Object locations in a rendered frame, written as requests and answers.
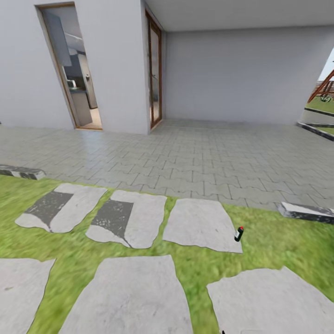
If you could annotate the pesticide atomizer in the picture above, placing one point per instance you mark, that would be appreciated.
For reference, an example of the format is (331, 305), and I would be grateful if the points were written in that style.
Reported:
(238, 234)

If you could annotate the fixed window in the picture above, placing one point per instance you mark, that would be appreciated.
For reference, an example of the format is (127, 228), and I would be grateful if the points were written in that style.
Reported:
(63, 30)

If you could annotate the door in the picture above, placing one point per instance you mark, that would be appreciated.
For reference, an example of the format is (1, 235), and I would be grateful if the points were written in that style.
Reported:
(154, 57)

